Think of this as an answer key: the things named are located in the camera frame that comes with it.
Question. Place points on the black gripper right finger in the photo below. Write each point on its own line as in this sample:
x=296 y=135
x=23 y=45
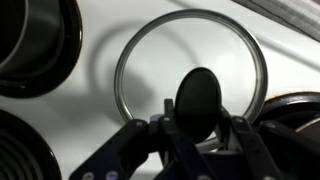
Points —
x=276 y=150

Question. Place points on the black frying pan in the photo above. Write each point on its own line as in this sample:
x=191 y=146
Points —
x=286 y=97
x=310 y=115

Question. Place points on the glass pot lid black knob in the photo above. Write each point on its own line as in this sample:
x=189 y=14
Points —
x=198 y=100

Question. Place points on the white electric stove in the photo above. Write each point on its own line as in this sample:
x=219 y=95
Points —
x=83 y=106

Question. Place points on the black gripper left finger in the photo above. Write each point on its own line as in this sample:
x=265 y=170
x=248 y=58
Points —
x=133 y=150

